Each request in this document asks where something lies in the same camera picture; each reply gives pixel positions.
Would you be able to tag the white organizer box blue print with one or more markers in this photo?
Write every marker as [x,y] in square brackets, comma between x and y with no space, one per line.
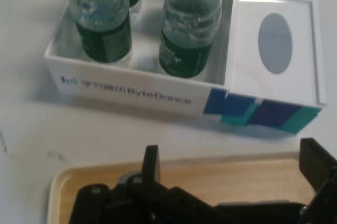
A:
[131,95]

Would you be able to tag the cream tray with wooden base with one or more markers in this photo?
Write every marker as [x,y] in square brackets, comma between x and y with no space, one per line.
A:
[237,181]

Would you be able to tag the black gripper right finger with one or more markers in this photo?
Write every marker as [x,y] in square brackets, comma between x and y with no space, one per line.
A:
[319,166]

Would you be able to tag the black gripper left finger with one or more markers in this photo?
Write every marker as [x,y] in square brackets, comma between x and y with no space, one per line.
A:
[150,166]

